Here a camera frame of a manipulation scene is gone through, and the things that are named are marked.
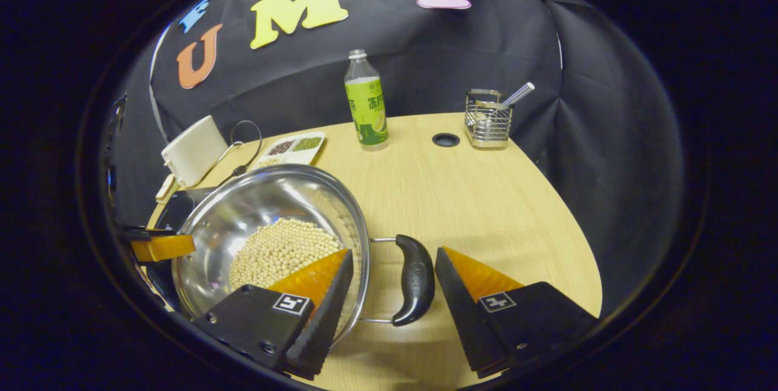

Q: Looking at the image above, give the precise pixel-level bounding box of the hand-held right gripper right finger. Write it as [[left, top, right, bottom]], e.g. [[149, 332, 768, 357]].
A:
[[435, 246, 599, 379]]

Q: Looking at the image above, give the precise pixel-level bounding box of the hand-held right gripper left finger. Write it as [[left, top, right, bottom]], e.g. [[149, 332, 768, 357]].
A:
[[193, 249, 354, 381]]

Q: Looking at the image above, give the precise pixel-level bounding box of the black induction cooktop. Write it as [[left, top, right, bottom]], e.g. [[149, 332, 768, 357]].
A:
[[146, 187, 213, 313]]

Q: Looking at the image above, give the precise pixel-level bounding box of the stainless steel pot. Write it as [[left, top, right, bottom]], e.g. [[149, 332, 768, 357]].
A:
[[172, 164, 436, 349]]

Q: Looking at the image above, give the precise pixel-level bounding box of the sandwich bread on small plate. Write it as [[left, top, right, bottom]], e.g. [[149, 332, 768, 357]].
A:
[[155, 173, 180, 203]]

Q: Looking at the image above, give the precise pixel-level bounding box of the pile of beige soybeans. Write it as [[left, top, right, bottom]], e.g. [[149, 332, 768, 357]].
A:
[[229, 218, 344, 291]]

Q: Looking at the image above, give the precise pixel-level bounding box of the white toaster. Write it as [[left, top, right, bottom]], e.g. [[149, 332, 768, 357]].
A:
[[161, 115, 230, 189]]

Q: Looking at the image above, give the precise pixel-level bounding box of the white divided bean plate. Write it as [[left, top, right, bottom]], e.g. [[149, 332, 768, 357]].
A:
[[251, 131, 326, 171]]

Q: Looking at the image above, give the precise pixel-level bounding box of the green label drink bottle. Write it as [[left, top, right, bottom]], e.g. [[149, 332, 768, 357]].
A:
[[344, 49, 390, 151]]

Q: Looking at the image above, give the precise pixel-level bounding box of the black power cable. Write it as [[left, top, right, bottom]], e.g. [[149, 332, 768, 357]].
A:
[[216, 120, 263, 188]]

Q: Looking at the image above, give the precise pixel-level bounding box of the metal wire utensil holder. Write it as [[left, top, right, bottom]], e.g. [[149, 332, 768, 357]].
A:
[[464, 89, 514, 148]]

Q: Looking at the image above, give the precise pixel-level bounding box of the metal utensil handle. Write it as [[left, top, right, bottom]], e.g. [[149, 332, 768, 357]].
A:
[[503, 82, 535, 107]]

